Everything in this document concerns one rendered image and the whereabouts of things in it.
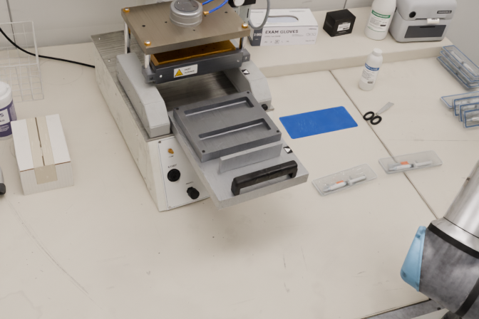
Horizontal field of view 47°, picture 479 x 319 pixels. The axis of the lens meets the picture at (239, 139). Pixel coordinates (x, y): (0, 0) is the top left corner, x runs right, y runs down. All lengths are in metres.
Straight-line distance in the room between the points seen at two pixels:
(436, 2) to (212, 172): 1.16
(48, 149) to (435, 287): 0.93
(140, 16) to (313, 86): 0.68
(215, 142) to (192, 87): 0.27
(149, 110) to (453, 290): 0.74
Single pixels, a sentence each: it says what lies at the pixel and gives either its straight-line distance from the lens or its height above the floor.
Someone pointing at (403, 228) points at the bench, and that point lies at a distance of 1.50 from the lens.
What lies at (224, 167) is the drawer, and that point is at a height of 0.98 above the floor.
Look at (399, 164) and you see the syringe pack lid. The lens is 1.63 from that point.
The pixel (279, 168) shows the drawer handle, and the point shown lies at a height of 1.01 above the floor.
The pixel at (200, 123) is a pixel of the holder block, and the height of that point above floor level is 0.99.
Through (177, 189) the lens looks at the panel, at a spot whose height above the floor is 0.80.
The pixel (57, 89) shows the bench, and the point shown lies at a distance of 1.76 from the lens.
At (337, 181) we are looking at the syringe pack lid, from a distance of 1.51.
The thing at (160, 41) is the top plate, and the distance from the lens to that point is 1.31.
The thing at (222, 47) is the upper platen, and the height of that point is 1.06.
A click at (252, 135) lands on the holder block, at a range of 1.25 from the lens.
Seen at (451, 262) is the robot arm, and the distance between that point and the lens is 1.14.
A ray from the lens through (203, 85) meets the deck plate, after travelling 1.48.
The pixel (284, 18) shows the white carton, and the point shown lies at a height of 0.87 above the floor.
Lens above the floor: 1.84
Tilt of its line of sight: 43 degrees down
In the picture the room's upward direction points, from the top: 9 degrees clockwise
